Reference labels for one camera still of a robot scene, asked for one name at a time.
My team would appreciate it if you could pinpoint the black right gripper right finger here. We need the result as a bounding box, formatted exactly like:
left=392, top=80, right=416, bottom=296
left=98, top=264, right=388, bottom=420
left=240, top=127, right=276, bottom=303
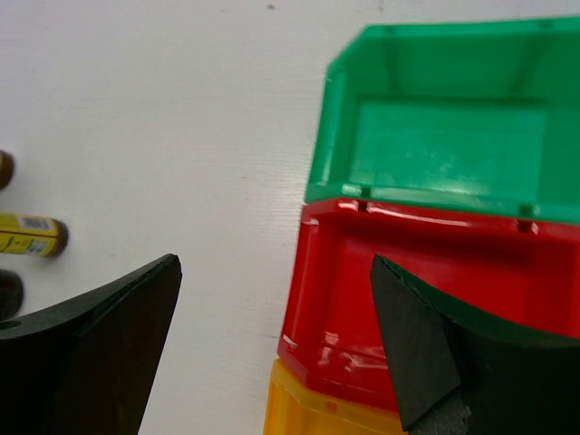
left=371, top=256, right=579, bottom=434

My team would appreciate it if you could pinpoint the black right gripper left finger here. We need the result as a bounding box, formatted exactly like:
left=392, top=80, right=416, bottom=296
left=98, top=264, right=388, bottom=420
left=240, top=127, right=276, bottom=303
left=1, top=254, right=182, bottom=435

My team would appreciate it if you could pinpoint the red lid jar front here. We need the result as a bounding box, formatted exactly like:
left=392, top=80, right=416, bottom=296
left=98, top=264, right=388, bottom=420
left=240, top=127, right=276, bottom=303
left=0, top=269, right=24, bottom=321

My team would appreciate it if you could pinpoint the red lid jar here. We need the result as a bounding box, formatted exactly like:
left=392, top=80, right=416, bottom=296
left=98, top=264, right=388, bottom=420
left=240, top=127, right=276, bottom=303
left=0, top=269, right=24, bottom=321
left=0, top=150, right=15, bottom=190

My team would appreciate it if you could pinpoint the red plastic bin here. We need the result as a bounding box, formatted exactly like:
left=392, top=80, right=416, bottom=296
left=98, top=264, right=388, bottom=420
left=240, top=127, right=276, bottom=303
left=277, top=198, right=579, bottom=411

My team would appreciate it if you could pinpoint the small yellow label bottle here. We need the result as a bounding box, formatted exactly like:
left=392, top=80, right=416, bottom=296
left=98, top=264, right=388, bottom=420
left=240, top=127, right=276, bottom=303
left=1, top=213, right=69, bottom=257

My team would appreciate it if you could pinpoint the yellow plastic bin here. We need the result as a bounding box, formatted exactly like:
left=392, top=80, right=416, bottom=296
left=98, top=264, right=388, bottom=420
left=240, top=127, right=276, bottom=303
left=263, top=359, right=403, bottom=435

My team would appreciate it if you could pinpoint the red lid jar rear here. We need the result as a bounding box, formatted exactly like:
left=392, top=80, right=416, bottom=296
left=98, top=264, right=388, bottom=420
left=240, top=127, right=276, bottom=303
left=0, top=150, right=15, bottom=190

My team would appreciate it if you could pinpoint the green plastic bin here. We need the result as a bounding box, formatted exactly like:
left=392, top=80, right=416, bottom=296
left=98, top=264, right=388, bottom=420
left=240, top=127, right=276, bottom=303
left=304, top=16, right=579, bottom=224

